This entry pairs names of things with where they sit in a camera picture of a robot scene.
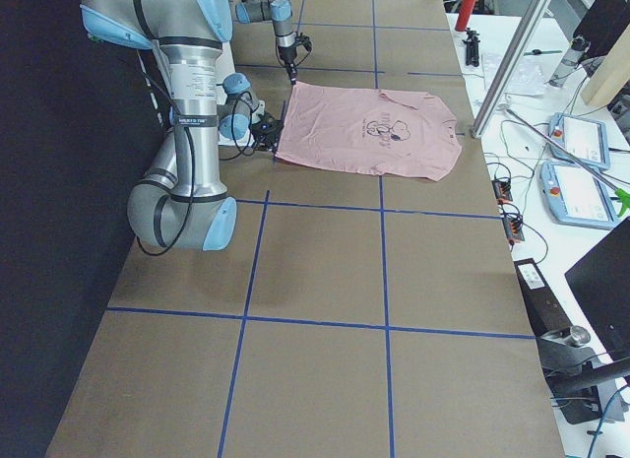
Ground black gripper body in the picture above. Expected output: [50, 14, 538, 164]
[250, 117, 282, 146]
[277, 45, 295, 67]

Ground pink snoopy t-shirt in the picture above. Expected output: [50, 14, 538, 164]
[278, 83, 462, 181]

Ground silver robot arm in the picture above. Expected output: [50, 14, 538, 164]
[235, 0, 298, 85]
[80, 0, 260, 256]

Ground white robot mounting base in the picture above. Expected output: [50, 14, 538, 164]
[217, 43, 266, 147]

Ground black folded tripod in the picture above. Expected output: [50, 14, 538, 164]
[463, 28, 480, 67]

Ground red bottle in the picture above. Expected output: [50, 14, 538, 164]
[455, 0, 476, 33]

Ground upper orange black connector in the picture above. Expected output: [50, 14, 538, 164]
[491, 178, 513, 204]

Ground orange black connector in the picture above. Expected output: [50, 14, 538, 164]
[502, 214, 525, 245]
[491, 178, 513, 204]

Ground clear plastic sheet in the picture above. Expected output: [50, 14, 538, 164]
[481, 53, 545, 97]

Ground lower orange black connector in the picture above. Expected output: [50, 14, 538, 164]
[502, 214, 525, 245]

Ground clear water bottle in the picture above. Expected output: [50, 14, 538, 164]
[548, 35, 591, 88]

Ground lower teach pendant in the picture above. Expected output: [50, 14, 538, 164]
[539, 162, 619, 229]

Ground teach pendant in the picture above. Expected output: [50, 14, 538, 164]
[539, 162, 619, 229]
[548, 113, 610, 170]

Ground upper teach pendant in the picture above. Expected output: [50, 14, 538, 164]
[548, 113, 610, 170]

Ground black box with label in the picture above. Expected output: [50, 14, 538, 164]
[514, 258, 572, 337]

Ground black monitor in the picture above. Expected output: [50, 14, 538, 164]
[565, 220, 629, 360]

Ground black clamp stand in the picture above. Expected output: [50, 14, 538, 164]
[536, 327, 629, 425]

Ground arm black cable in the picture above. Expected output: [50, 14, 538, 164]
[292, 29, 314, 69]
[132, 68, 286, 256]

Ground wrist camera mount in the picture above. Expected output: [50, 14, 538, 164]
[297, 33, 312, 53]

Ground aluminium frame post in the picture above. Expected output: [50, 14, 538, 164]
[471, 0, 551, 138]

